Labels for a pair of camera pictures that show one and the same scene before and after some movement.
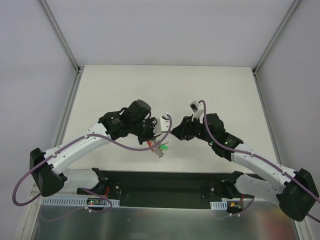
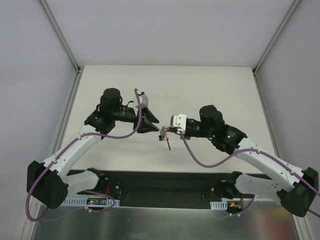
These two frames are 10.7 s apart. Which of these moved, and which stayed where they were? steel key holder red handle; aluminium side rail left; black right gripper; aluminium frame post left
Moved: steel key holder red handle
Stayed: black right gripper; aluminium frame post left; aluminium side rail left
